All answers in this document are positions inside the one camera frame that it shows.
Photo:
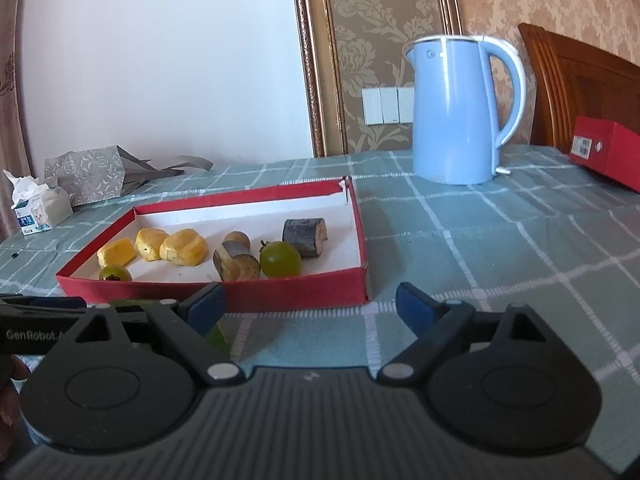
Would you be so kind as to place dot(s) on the wooden headboard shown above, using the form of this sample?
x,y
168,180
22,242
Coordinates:
x,y
570,90

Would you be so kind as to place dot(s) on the shallow red cardboard box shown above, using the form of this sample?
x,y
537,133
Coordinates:
x,y
300,292

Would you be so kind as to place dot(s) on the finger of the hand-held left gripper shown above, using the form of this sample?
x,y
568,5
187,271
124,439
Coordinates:
x,y
60,303

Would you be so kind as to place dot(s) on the grey patterned paper bag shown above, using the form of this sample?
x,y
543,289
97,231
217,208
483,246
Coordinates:
x,y
90,172

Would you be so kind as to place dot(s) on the brown patterned curtain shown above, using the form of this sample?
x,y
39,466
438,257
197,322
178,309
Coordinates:
x,y
9,85

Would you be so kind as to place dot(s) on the white wall switch panel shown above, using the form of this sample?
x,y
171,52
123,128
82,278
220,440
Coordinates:
x,y
385,106

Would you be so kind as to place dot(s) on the person's left hand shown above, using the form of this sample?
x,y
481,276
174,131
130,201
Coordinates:
x,y
10,405

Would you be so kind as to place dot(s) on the checked green tablecloth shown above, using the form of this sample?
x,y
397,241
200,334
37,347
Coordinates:
x,y
475,260

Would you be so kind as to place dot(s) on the gold framed wall panel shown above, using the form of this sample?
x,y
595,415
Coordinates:
x,y
380,35

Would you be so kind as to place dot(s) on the tissue pack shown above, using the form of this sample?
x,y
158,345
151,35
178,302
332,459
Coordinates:
x,y
42,210

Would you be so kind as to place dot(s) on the light blue electric kettle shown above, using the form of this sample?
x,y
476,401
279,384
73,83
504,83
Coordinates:
x,y
455,110

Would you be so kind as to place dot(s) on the large green tomato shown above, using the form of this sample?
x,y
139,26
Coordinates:
x,y
281,260

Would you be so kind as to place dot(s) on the red box with label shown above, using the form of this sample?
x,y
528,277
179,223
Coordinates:
x,y
615,155

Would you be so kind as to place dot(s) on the yellow fruit piece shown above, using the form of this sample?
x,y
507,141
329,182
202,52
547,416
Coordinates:
x,y
184,247
117,253
150,243

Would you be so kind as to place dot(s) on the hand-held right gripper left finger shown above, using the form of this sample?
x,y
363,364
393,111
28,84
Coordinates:
x,y
205,307

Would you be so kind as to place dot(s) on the small green tomato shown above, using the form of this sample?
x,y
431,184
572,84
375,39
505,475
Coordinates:
x,y
115,275

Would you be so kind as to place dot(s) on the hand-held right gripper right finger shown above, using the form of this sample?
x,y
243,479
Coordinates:
x,y
415,307

